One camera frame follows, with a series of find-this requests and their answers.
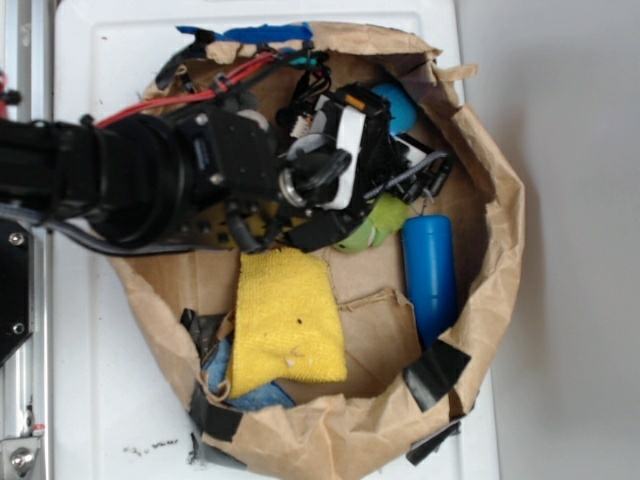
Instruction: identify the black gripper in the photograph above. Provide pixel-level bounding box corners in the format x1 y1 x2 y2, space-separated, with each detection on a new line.
279 83 453 252

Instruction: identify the black tape piece bottom left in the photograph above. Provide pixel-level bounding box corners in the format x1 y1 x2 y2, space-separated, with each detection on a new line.
189 385 244 442

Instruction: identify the white plastic tray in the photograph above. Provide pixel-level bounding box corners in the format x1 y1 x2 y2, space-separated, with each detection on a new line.
52 0 502 480

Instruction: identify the yellow terry cloth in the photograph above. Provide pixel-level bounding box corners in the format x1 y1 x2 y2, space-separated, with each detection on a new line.
226 248 347 398

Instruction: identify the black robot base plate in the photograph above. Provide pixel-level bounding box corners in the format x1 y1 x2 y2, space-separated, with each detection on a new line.
0 220 34 366

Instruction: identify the blue plastic cylinder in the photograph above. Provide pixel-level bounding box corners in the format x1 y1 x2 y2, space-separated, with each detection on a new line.
401 215 458 349

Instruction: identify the blue tape strip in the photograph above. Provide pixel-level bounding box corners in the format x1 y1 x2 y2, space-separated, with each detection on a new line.
176 22 313 44

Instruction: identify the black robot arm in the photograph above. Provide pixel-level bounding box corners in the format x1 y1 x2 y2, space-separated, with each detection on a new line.
1 84 453 256

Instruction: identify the red cable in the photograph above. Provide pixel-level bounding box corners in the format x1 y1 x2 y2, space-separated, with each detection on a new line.
94 49 277 129

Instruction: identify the green plush turtle toy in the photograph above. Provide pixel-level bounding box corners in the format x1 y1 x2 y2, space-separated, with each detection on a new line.
332 193 409 254

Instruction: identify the blue textured ball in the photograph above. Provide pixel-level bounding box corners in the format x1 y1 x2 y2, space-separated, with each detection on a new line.
371 83 418 135

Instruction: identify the black tape piece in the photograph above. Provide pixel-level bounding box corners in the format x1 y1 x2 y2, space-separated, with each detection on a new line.
402 339 471 412
189 385 244 442

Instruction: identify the blue cloth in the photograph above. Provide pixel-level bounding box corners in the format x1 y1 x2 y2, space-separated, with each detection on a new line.
202 339 296 412

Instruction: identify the aluminium frame rail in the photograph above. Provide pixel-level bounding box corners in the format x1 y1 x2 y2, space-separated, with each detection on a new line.
1 1 56 479

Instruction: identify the black tape piece right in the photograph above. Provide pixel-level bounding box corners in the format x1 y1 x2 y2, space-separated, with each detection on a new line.
402 339 471 412

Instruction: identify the brown paper bag bin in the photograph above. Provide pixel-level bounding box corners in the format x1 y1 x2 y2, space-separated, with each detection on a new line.
112 21 525 479

